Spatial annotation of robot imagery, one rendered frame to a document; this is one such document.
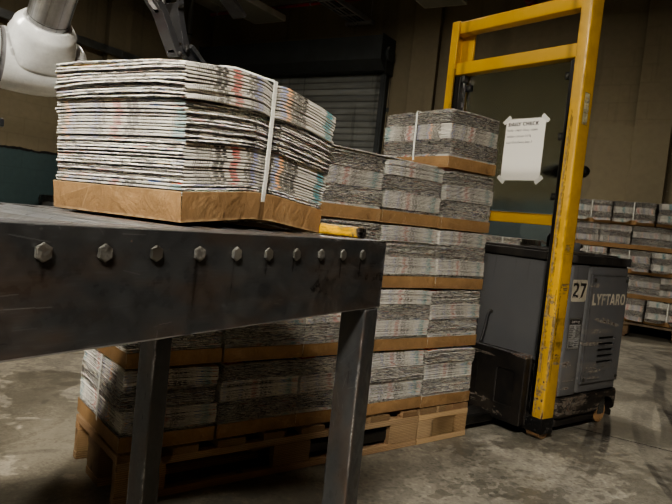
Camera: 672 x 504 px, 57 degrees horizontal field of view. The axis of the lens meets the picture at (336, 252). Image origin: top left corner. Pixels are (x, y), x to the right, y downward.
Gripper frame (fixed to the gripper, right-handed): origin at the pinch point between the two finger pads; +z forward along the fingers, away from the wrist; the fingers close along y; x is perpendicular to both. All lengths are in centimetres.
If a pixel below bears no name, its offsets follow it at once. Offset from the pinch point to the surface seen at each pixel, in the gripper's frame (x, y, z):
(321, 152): 15.7, 9.6, 18.9
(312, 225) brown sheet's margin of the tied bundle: 15.8, 21.7, 24.8
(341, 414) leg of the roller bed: 27, 51, 40
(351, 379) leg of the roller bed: 28, 45, 37
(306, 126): 15.9, 9.1, 12.0
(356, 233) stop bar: 23.7, 20.8, 27.5
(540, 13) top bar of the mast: 3, -149, 137
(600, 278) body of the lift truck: 38, -64, 213
